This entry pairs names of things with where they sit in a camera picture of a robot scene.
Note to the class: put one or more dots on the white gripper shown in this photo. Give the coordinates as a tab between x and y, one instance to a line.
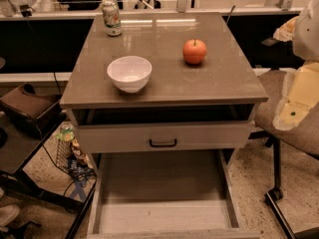
307	37

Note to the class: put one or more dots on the white bowl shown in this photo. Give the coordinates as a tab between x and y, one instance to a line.
130	73

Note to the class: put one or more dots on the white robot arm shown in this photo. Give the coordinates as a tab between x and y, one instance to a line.
303	31

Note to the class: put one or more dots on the green 7up can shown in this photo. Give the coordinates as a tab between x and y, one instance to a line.
111	16

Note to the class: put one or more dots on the closed upper drawer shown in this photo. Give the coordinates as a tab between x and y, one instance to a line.
135	137

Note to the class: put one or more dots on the red apple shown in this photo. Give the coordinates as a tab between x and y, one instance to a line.
194	51

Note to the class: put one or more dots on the grey drawer cabinet table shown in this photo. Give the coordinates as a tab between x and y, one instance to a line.
223	87

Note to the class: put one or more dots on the open bottom drawer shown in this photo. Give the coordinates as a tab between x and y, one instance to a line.
165	195

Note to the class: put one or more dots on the brown box on side table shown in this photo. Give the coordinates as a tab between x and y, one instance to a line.
30	111

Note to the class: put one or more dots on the black side table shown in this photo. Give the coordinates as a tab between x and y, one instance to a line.
16	152

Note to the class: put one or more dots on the white shoe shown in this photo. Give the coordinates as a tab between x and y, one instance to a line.
8	213

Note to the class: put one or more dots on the black drawer handle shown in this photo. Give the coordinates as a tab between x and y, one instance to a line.
154	144

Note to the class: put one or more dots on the wire basket with snacks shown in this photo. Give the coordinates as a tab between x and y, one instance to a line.
70	157

